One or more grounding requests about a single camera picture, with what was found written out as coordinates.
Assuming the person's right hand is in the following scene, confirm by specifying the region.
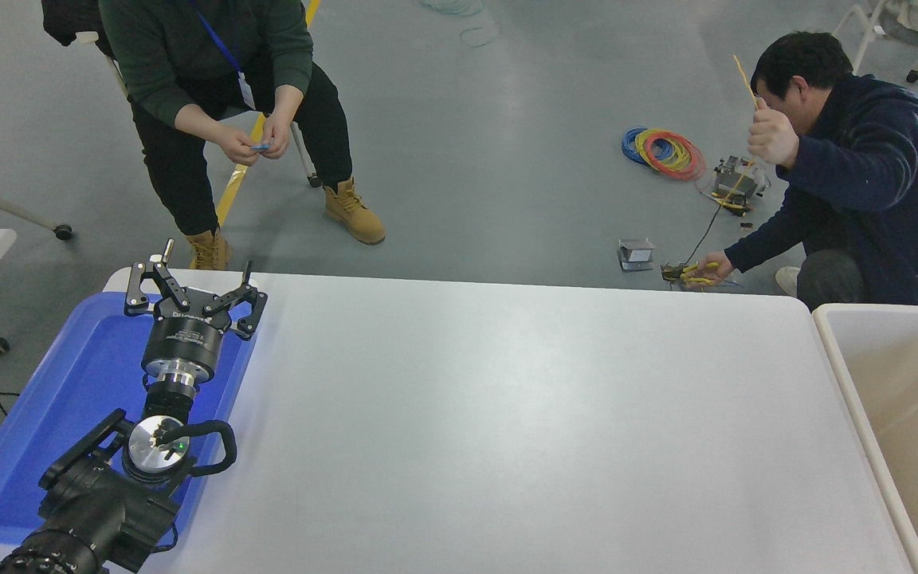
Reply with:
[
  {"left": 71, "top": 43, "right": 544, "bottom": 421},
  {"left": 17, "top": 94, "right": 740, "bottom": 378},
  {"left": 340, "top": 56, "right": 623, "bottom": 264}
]
[
  {"left": 747, "top": 105, "right": 801, "bottom": 169},
  {"left": 214, "top": 126, "right": 262, "bottom": 167}
]

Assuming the white framed chair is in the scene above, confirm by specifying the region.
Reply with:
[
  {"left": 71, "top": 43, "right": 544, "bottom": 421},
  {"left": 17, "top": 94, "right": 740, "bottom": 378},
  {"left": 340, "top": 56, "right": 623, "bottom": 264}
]
[{"left": 832, "top": 0, "right": 918, "bottom": 135}]

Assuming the yellow wire coil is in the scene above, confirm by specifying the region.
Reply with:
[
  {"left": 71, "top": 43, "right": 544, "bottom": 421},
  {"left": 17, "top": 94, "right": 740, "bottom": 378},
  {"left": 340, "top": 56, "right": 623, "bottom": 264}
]
[{"left": 641, "top": 131, "right": 696, "bottom": 175}]

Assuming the red wire coil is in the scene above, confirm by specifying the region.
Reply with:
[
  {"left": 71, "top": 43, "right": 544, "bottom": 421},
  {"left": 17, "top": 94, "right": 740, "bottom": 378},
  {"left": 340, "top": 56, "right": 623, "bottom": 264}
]
[{"left": 636, "top": 129, "right": 704, "bottom": 182}]

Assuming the blue wire coil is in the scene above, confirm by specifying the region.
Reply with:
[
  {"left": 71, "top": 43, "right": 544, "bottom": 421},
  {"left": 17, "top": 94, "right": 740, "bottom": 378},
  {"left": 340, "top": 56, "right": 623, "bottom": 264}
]
[{"left": 621, "top": 126, "right": 671, "bottom": 167}]

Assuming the small metal box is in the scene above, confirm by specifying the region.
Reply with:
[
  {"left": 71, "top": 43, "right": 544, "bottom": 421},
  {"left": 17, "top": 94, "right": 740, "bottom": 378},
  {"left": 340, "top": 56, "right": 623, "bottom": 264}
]
[{"left": 617, "top": 238, "right": 657, "bottom": 273}]

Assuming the blue plastic tray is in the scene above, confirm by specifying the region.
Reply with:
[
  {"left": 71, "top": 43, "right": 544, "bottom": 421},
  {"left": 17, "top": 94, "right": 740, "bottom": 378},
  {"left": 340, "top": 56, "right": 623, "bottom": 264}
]
[{"left": 0, "top": 291, "right": 259, "bottom": 548}]

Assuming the person's left hand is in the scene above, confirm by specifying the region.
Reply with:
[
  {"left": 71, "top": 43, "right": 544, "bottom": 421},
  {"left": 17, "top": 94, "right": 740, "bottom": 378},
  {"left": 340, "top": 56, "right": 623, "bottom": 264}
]
[
  {"left": 685, "top": 250, "right": 736, "bottom": 287},
  {"left": 260, "top": 113, "right": 293, "bottom": 161}
]

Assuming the thin yellow wire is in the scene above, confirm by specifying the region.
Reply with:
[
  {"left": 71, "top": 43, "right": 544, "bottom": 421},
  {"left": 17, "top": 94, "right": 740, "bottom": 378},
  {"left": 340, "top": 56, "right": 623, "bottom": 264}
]
[{"left": 720, "top": 54, "right": 763, "bottom": 204}]

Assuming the small electrical device with wires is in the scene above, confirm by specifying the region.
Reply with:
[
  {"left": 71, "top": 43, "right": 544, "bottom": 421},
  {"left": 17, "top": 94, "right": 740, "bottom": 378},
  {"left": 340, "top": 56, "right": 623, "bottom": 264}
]
[{"left": 706, "top": 155, "right": 771, "bottom": 214}]

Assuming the green wire coil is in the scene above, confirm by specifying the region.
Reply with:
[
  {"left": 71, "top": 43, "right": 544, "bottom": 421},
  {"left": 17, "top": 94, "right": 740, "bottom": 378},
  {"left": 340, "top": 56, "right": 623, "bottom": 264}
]
[{"left": 418, "top": 0, "right": 482, "bottom": 17}]

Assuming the crouching person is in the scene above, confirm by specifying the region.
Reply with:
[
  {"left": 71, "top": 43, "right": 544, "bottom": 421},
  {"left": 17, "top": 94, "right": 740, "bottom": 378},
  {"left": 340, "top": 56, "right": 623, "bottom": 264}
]
[{"left": 685, "top": 32, "right": 918, "bottom": 310}]

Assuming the seated person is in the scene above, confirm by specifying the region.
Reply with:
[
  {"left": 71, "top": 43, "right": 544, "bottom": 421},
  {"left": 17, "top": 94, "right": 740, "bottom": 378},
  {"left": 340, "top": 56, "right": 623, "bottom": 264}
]
[{"left": 97, "top": 0, "right": 386, "bottom": 270}]

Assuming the blue lanyard with badge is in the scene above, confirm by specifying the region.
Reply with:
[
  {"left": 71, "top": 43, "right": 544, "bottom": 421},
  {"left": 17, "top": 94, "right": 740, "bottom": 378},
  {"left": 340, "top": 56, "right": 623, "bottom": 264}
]
[{"left": 192, "top": 8, "right": 259, "bottom": 110}]

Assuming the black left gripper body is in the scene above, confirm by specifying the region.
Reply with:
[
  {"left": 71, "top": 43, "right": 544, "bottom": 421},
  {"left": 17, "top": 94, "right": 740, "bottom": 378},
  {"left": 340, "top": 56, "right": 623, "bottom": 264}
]
[{"left": 142, "top": 306, "right": 233, "bottom": 383}]

